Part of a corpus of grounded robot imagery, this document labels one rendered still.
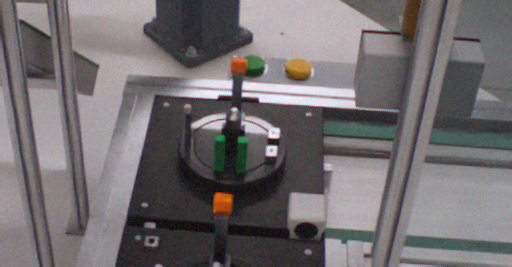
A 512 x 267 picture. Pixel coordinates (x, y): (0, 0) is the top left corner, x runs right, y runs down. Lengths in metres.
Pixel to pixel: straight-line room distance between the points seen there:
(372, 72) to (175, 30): 0.66
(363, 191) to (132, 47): 0.54
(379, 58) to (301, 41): 0.70
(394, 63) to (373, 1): 2.52
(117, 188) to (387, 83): 0.40
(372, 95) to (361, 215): 0.29
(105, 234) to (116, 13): 0.66
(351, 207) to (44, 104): 0.54
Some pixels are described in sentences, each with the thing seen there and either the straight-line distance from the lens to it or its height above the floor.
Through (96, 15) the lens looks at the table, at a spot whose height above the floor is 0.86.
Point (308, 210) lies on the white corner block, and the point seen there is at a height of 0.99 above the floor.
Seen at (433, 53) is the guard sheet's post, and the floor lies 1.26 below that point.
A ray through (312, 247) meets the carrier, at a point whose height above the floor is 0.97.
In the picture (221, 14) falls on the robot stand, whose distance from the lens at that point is 1.44.
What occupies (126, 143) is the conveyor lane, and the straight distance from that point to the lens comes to 1.16.
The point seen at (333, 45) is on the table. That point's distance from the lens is 1.53.
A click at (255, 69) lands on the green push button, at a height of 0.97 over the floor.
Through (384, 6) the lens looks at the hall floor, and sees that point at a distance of 3.35.
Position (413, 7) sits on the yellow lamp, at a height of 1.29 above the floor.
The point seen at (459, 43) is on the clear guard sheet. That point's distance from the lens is 0.82.
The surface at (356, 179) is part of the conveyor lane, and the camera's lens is 1.18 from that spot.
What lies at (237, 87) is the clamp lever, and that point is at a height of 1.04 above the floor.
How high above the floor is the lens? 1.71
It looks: 39 degrees down
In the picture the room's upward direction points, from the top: straight up
